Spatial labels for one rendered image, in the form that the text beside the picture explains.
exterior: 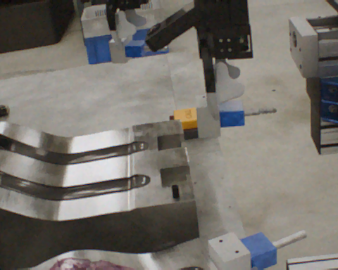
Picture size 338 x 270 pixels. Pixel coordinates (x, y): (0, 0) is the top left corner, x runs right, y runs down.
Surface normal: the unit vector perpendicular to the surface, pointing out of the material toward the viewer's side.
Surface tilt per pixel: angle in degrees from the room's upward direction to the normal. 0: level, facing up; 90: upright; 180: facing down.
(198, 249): 0
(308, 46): 90
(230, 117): 90
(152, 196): 0
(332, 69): 90
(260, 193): 0
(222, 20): 90
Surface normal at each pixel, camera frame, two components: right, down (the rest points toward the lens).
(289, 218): -0.12, -0.88
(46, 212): 0.19, -0.88
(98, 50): 0.07, 0.47
